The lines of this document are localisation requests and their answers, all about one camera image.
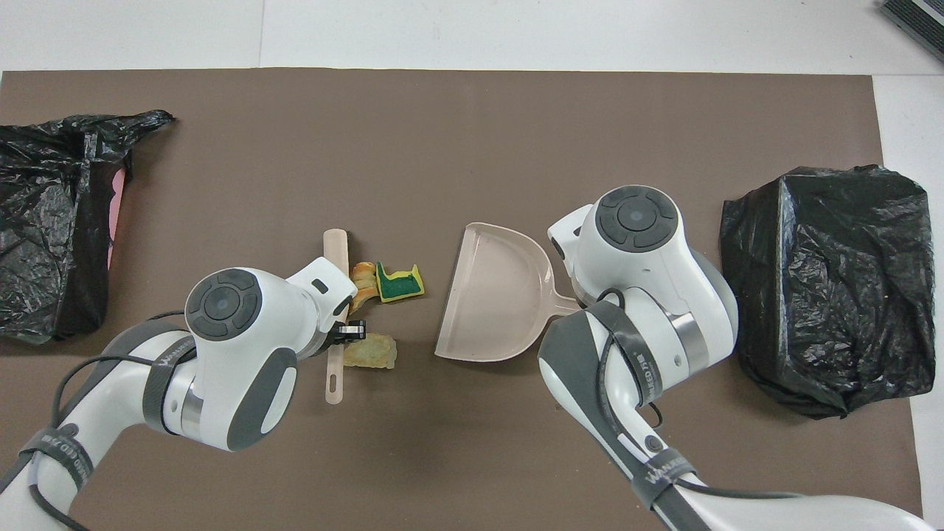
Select pale beige sponge chunk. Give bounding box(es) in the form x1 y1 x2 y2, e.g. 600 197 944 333
341 333 399 369

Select orange striped sponge piece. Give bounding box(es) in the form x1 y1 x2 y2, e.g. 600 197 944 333
349 262 378 314

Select green and yellow sponge piece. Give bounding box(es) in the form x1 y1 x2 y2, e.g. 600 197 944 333
375 262 427 304

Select beige hand brush black bristles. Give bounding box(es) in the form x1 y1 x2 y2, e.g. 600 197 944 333
322 229 350 406

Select beige plastic dustpan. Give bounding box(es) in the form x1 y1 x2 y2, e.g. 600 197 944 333
434 222 583 363

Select pink plastic bin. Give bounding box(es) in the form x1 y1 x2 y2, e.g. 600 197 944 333
109 168 128 270

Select large brown table mat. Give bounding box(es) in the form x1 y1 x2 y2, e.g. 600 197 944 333
0 69 925 531

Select right black garbage bag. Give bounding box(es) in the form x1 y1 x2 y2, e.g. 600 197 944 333
0 109 176 346

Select black garbage bag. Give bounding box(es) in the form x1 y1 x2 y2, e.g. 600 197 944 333
719 164 937 421
0 109 176 346

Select left black garbage bag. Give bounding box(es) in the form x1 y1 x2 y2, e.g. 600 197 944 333
719 164 937 421

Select grey striped panel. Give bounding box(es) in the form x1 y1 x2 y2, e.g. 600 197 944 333
878 0 944 43

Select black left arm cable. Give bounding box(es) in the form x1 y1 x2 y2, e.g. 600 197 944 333
0 310 196 531

